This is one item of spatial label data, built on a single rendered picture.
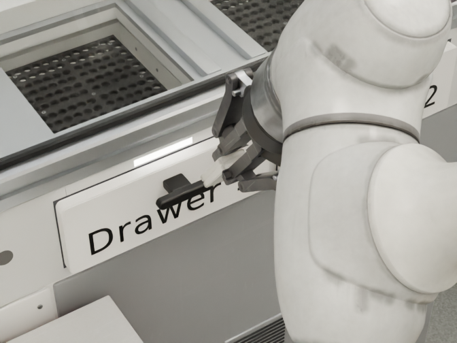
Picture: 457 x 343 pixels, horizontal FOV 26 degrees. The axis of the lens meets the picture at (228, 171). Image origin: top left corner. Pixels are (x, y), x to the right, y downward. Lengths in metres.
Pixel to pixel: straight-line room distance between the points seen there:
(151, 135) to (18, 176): 0.17
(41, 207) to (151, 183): 0.14
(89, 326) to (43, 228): 0.15
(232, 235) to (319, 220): 0.70
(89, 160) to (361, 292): 0.55
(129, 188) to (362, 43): 0.55
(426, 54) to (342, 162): 0.10
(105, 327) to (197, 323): 0.25
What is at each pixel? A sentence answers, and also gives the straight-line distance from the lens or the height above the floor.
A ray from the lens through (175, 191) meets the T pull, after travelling 1.17.
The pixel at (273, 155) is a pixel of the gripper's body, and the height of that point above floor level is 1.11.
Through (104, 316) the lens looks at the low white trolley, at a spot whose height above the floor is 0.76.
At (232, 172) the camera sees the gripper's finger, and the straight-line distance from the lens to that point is 1.01.
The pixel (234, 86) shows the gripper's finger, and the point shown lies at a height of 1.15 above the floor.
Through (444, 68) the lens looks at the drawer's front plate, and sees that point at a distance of 1.42.
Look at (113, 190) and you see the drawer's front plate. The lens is 1.16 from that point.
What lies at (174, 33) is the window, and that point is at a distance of 1.12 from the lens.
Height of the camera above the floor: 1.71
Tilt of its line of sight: 42 degrees down
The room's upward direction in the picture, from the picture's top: straight up
